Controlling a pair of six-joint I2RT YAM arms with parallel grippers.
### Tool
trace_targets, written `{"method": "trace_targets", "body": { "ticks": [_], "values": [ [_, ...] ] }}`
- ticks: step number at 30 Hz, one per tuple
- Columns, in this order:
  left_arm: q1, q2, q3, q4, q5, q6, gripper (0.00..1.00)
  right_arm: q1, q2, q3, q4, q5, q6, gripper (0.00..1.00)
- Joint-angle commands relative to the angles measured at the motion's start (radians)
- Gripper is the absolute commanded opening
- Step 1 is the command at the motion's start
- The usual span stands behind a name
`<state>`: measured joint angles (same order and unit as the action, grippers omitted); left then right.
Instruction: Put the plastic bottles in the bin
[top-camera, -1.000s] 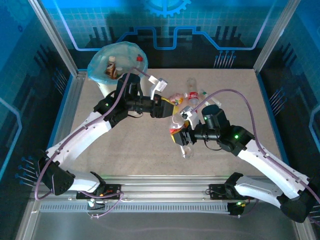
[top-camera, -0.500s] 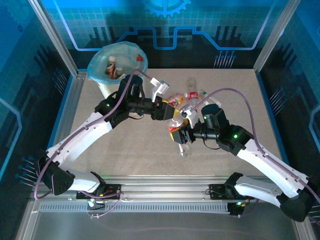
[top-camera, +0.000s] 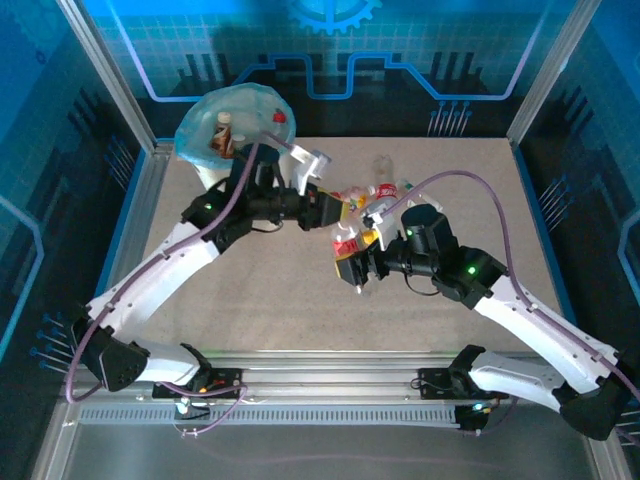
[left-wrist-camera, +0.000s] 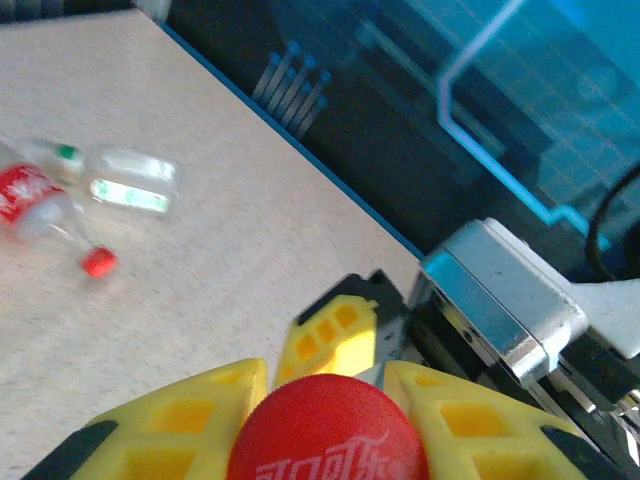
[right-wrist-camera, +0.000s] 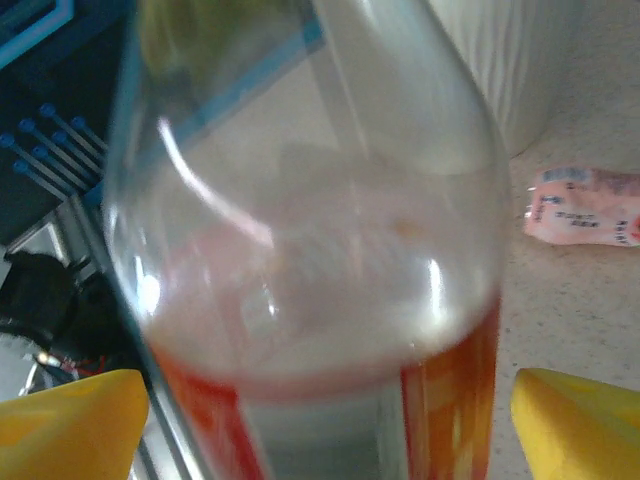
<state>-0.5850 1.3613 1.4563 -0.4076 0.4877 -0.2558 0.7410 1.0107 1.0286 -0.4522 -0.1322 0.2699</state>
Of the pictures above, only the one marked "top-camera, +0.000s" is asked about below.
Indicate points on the pink label plastic bottle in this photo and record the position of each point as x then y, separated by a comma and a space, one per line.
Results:
356, 197

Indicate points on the clear bottle green cap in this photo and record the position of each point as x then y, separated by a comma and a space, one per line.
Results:
430, 200

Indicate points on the brown tea plastic bottle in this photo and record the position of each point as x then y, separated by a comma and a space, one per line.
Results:
221, 137

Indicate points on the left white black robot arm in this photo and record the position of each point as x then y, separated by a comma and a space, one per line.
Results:
160, 280

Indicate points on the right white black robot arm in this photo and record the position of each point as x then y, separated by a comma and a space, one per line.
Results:
530, 330

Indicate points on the blue plastic bin liner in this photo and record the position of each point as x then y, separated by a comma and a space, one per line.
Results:
192, 135

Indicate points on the grey metal panel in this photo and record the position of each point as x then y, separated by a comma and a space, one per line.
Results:
325, 450

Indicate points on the black connector box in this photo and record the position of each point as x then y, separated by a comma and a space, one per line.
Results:
467, 420

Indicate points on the white connector plug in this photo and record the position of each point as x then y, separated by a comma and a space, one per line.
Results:
184, 407

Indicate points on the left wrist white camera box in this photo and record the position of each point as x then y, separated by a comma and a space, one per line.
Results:
307, 165

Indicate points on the aluminium mounting rail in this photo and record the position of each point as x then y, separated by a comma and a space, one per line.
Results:
325, 375

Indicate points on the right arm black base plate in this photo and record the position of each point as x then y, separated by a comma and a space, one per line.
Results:
435, 382

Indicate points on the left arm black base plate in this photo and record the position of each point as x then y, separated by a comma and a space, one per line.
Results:
227, 385

